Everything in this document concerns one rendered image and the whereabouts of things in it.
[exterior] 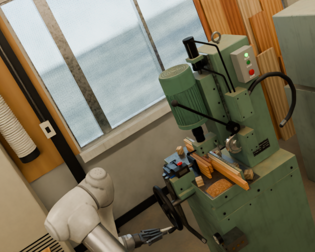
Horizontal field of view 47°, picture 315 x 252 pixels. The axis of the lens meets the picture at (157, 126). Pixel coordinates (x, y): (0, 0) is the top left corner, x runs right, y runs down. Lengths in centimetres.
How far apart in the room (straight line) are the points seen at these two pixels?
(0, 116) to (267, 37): 241
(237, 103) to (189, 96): 24
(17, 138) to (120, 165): 97
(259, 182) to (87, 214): 102
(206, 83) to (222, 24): 155
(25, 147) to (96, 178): 144
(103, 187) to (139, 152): 187
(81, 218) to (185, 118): 78
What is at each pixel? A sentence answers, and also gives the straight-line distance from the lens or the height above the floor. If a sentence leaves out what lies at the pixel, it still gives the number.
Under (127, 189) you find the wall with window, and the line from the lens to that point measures 341.
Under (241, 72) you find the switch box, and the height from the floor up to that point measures 138.
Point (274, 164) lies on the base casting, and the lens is 214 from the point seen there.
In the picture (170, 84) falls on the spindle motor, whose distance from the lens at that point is 179.
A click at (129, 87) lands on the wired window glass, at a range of 322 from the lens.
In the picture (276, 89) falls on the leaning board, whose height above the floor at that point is 54.
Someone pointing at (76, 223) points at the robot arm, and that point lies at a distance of 142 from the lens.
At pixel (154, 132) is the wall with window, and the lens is 333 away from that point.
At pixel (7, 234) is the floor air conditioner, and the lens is 298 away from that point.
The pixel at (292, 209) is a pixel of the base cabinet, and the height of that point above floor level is 47.
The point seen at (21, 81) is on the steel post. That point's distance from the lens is 283.
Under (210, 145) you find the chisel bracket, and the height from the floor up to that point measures 104.
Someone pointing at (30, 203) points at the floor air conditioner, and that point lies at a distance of 289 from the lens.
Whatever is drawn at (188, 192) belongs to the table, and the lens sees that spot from 204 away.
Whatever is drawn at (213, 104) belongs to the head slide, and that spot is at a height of 126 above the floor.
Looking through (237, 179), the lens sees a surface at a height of 94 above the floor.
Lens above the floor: 206
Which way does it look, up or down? 24 degrees down
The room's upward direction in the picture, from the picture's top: 24 degrees counter-clockwise
